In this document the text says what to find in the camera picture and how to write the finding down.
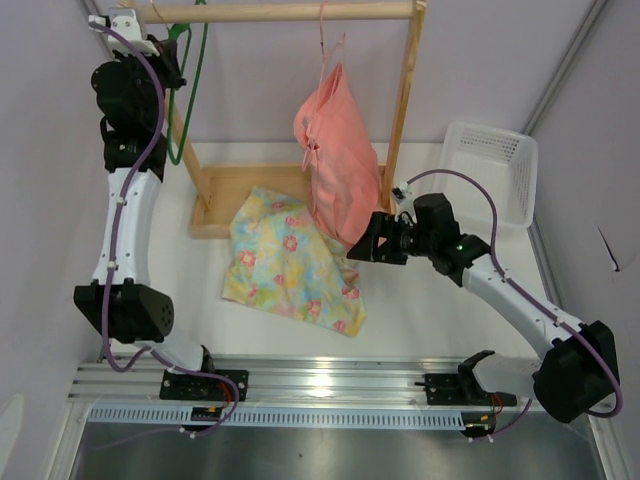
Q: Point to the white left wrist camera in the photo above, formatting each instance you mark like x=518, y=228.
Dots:
x=128, y=24

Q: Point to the white slotted cable duct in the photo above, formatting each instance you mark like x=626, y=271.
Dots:
x=412, y=419

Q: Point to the wooden clothes rack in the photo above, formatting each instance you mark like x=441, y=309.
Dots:
x=222, y=190

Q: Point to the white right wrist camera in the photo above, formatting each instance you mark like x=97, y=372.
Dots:
x=401, y=192

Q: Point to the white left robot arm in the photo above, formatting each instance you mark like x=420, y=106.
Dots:
x=119, y=302

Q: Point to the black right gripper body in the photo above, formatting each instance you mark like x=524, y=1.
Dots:
x=413, y=240

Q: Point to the floral pastel skirt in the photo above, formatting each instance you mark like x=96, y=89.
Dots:
x=282, y=264

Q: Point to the pink pleated skirt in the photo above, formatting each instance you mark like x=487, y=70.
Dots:
x=343, y=165

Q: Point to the green plastic hanger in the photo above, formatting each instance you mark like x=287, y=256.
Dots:
x=176, y=32

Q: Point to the aluminium mounting rail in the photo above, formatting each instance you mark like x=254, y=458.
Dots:
x=294, y=382

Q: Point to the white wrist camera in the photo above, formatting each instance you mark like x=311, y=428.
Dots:
x=401, y=192
x=128, y=24

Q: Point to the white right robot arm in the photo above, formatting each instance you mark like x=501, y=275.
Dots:
x=575, y=371

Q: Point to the white plastic basket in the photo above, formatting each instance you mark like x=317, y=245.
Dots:
x=503, y=162

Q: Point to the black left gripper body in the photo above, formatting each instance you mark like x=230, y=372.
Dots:
x=168, y=76

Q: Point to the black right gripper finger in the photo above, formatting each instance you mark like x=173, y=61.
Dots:
x=375, y=249
x=382, y=227

